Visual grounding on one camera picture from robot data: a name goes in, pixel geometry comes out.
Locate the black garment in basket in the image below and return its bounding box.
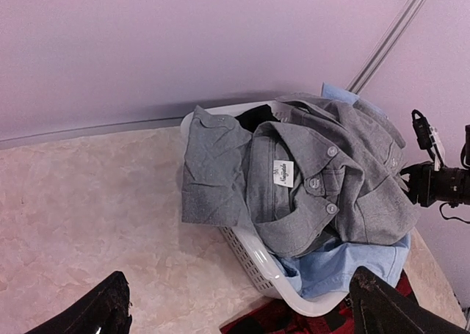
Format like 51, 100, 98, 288
235, 104, 278, 133

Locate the light blue shirt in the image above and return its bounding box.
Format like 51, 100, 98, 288
270, 92, 418, 298

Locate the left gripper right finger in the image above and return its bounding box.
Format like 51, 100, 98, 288
350, 266, 466, 334

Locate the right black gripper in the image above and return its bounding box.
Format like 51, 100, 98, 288
400, 163, 469, 207

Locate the right aluminium frame post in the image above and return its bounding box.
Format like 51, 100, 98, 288
347, 0, 426, 94

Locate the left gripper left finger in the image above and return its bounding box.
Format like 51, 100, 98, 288
29, 271, 132, 334

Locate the white plastic laundry basket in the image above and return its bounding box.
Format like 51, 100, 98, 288
181, 101, 348, 317

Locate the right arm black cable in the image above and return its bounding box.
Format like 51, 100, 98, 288
438, 201, 470, 225

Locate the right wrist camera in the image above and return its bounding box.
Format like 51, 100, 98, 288
411, 109, 446, 171

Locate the red black plaid shirt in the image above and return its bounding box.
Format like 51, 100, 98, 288
220, 275, 416, 334

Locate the grey long sleeve shirt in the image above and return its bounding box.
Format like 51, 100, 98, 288
182, 93, 419, 258

